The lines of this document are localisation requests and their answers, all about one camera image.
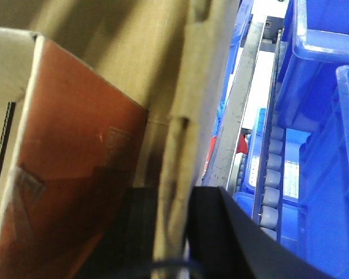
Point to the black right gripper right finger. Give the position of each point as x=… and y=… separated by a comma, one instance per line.
x=226, y=243

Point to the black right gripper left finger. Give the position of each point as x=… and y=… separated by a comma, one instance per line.
x=125, y=249

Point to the cardboard box with red print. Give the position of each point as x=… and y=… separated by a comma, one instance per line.
x=69, y=146

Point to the large plain cardboard box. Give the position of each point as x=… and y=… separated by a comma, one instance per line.
x=169, y=57

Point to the red snack bag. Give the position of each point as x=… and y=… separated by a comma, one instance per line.
x=242, y=146

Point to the blue plastic bin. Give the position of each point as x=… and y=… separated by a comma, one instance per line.
x=312, y=105

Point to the grey roller conveyor rail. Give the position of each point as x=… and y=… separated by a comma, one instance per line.
x=268, y=198

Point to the stainless steel shelf rail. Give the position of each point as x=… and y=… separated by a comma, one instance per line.
x=219, y=170

